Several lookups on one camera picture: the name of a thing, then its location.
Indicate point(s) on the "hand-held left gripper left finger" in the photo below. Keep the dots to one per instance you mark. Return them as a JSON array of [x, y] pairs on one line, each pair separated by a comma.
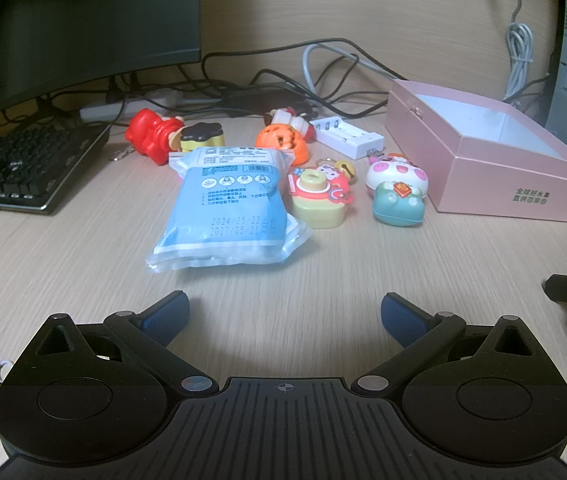
[[166, 317]]

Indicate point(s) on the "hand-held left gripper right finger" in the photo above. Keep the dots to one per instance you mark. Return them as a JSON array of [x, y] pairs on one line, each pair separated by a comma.
[[399, 317]]

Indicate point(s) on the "pink cardboard box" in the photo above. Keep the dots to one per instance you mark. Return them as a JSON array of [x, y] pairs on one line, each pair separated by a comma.
[[508, 170]]

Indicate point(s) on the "blue plastic packet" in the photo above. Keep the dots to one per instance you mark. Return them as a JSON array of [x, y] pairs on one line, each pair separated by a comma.
[[223, 210]]

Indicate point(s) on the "yellow brown pudding toy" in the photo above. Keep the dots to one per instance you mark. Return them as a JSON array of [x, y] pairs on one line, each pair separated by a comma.
[[202, 137]]

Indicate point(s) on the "red hooded doll toy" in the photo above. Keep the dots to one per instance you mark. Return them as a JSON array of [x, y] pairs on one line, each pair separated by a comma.
[[151, 132]]

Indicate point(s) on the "white battery charger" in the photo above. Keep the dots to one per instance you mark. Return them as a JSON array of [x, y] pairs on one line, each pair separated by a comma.
[[351, 137]]

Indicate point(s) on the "orange pumpkin toy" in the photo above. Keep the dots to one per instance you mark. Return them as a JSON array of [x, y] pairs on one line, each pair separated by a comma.
[[281, 142]]

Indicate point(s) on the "red white wooden doll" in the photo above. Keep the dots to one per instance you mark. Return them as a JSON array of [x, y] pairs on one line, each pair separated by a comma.
[[288, 117]]

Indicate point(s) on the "wooden desktop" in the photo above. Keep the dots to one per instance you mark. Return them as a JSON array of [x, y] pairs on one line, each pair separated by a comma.
[[113, 290]]

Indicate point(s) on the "black keyboard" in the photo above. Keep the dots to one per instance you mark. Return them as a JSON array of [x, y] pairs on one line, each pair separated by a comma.
[[18, 165]]

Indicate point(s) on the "white power strip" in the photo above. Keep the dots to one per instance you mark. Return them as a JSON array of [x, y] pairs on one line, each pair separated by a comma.
[[108, 109]]

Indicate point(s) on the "black computer monitor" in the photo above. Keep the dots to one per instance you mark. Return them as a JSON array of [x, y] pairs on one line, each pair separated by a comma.
[[73, 20]]

